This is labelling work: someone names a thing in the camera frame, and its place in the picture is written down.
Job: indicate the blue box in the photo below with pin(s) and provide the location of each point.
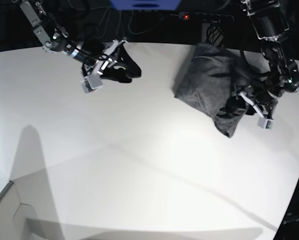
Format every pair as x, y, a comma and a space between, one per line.
131, 5

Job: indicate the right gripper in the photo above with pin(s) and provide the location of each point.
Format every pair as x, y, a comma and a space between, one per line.
113, 63

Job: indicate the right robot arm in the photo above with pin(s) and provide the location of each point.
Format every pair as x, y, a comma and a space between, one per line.
53, 37

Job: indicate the white table partition panel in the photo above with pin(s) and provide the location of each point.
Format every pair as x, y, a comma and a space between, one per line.
19, 221

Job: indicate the grey t-shirt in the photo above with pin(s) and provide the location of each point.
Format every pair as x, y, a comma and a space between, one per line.
206, 84

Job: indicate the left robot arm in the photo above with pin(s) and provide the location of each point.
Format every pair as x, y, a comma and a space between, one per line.
269, 21

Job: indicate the black power strip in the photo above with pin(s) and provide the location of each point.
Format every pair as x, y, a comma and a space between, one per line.
206, 17

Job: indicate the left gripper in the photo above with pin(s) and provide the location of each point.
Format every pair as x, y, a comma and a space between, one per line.
249, 100

